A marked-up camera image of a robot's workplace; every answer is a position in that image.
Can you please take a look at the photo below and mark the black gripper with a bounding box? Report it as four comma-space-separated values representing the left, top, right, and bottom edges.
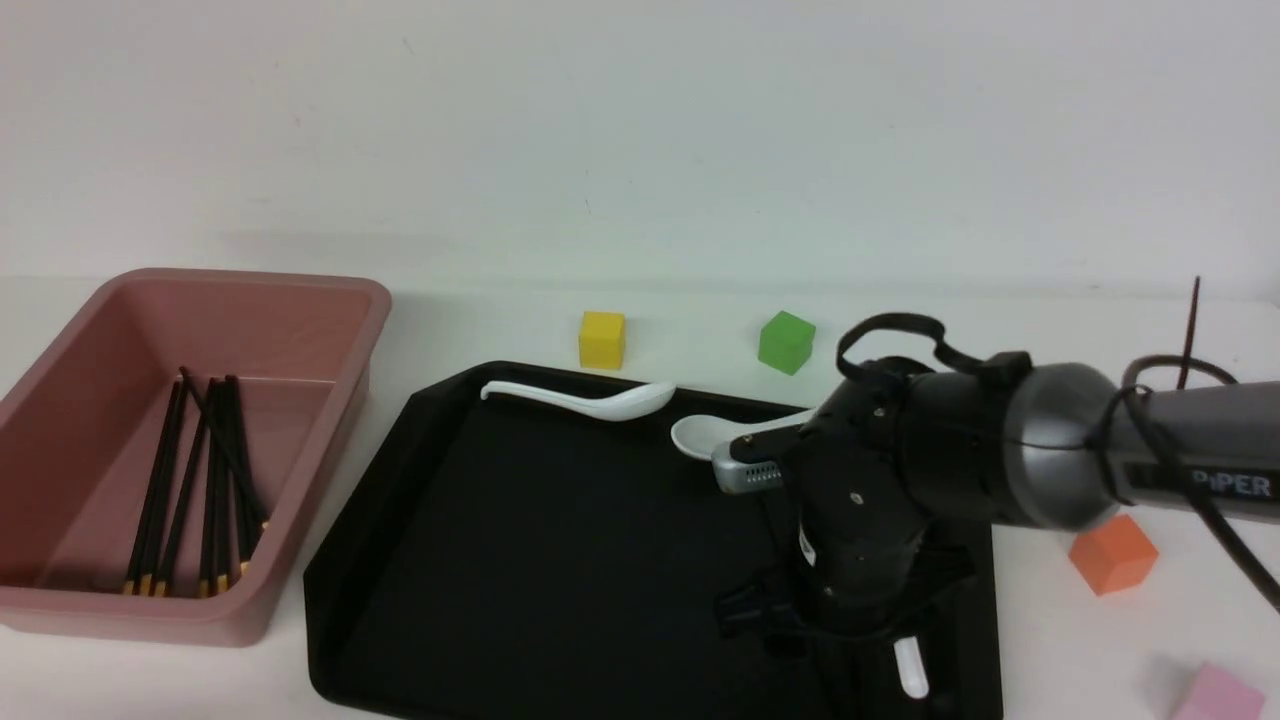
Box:
716, 357, 977, 661

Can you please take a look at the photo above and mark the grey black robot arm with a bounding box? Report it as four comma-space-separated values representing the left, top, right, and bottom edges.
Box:
713, 354, 1277, 642

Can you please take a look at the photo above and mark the white spoon front right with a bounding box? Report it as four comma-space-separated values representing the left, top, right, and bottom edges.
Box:
892, 635, 931, 700

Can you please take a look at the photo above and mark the white spoon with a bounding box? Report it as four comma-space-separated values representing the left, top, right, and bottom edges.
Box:
892, 635, 931, 700
669, 409, 817, 461
479, 380, 677, 423

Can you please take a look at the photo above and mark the white spoon top middle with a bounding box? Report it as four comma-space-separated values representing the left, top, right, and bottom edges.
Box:
669, 409, 817, 461

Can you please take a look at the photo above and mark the white spoon top left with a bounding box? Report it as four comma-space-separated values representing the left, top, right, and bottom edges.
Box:
479, 380, 677, 423

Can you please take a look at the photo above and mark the green cube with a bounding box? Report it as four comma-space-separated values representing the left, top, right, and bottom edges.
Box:
756, 311, 817, 375

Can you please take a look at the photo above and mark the black plastic tray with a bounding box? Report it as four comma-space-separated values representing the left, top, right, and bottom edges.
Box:
303, 361, 1004, 719

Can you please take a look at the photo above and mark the orange cube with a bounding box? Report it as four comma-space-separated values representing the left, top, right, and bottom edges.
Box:
1068, 515, 1160, 596

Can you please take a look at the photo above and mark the yellow cube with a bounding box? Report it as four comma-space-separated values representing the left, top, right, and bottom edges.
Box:
579, 311, 626, 372

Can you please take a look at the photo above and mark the pink cube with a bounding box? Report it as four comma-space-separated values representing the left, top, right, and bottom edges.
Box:
1170, 662, 1266, 720

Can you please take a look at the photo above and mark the black chopstick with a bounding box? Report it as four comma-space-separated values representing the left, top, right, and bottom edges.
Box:
152, 411, 209, 597
122, 380, 186, 597
197, 378, 220, 600
137, 380, 187, 597
215, 380, 236, 594

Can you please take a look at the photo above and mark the black chopstick middle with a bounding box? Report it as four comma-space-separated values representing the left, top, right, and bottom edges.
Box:
152, 411, 209, 597

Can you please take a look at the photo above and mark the black chopstick diagonal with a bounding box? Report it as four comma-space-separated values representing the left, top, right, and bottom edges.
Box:
178, 366, 269, 530

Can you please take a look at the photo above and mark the black chopstick leftmost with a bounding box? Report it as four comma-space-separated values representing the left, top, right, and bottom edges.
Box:
122, 380, 186, 597

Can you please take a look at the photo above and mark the pink plastic bin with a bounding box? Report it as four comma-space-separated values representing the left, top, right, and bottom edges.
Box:
1, 268, 392, 647

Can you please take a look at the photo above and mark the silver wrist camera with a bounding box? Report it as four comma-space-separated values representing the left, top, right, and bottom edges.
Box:
710, 429, 800, 495

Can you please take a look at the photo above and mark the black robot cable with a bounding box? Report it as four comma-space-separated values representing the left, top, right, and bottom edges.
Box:
836, 278, 1280, 612

